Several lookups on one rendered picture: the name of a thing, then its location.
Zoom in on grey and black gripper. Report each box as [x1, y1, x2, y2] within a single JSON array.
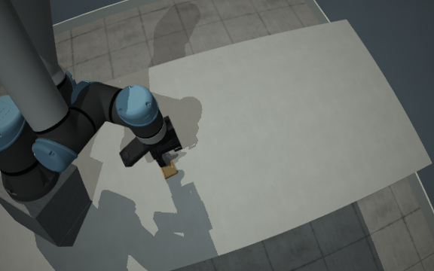
[[147, 116, 182, 168]]

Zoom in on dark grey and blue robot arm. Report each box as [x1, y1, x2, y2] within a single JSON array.
[[0, 0, 167, 202]]

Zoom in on tan rectangular tray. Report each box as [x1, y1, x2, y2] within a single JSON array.
[[160, 161, 178, 179]]

